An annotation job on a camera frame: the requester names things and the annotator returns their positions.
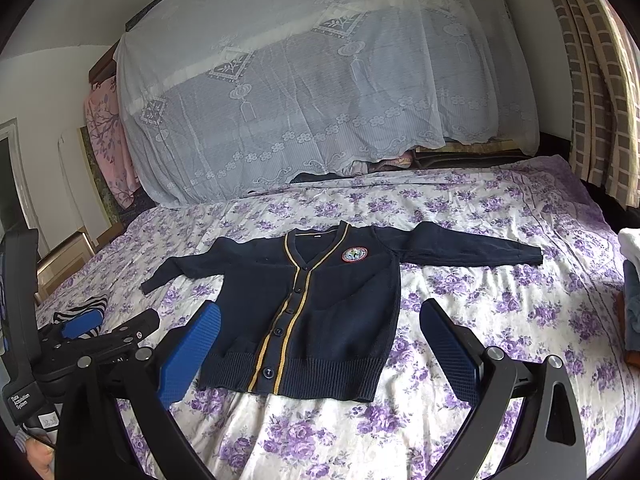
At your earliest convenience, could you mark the navy school cardigan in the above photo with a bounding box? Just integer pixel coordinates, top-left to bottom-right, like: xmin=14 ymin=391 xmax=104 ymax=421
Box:
xmin=141 ymin=222 xmax=544 ymax=402

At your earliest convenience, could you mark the folded clothes stack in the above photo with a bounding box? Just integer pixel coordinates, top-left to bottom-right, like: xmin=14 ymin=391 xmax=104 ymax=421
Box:
xmin=618 ymin=228 xmax=639 ymax=353

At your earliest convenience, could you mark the person's left hand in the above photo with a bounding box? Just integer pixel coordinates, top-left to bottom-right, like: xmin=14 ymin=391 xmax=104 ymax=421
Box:
xmin=25 ymin=438 xmax=54 ymax=480

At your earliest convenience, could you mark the black white striped garment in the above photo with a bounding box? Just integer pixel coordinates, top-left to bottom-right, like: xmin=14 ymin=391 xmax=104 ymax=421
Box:
xmin=53 ymin=296 xmax=107 ymax=339

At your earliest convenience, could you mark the stacked bedding under cover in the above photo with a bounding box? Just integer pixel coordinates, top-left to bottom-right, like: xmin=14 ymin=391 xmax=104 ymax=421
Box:
xmin=367 ymin=139 xmax=527 ymax=172

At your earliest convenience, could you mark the pink floral fabric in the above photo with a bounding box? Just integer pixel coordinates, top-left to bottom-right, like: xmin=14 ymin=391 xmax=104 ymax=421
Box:
xmin=84 ymin=76 xmax=141 ymax=209

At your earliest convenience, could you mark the white lace cover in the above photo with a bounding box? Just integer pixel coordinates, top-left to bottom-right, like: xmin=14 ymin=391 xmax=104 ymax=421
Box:
xmin=115 ymin=0 xmax=539 ymax=205

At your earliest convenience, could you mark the checkered beige curtain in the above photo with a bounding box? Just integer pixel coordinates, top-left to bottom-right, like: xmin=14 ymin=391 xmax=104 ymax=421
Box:
xmin=551 ymin=0 xmax=639 ymax=208

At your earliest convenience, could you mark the gold picture frame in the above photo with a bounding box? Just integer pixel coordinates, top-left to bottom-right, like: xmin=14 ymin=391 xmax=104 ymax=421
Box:
xmin=35 ymin=230 xmax=96 ymax=304

